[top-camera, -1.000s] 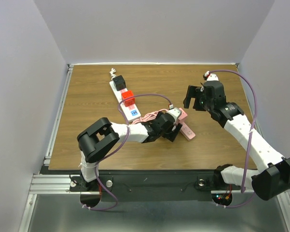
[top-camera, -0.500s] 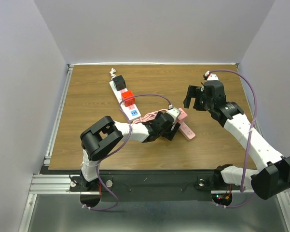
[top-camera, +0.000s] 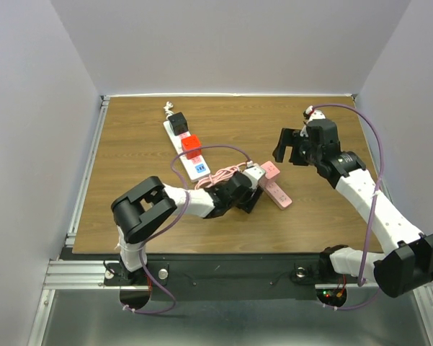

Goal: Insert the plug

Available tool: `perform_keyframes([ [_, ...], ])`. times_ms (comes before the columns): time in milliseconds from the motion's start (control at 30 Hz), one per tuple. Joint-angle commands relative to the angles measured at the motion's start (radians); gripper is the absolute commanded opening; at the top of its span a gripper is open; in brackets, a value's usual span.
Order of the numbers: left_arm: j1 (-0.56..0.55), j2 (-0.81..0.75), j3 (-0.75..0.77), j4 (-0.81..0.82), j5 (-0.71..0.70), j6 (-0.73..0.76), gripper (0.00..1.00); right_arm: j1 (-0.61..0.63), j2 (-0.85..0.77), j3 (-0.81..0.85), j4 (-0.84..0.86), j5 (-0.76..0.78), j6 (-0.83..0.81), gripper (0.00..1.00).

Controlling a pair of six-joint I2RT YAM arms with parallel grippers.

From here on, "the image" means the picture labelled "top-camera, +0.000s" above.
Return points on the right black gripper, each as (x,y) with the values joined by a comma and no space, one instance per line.
(289,137)

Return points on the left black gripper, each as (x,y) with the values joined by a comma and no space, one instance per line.
(247,204)

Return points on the pink power strip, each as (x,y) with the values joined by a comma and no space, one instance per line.
(269,185)

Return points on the red cube socket plug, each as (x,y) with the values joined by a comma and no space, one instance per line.
(191,146)

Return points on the black cube socket plug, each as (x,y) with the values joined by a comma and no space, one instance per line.
(178,123)

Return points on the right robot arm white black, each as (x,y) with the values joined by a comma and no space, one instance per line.
(406,261)

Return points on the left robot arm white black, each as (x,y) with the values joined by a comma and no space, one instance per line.
(140,212)

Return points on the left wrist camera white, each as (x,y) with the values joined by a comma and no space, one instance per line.
(255,174)

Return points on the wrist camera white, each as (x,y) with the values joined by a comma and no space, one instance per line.
(255,174)
(311,113)

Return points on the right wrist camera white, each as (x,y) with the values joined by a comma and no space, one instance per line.
(311,113)

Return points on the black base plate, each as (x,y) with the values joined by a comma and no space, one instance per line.
(224,277)

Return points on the aluminium frame rail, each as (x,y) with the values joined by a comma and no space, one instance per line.
(74,275)

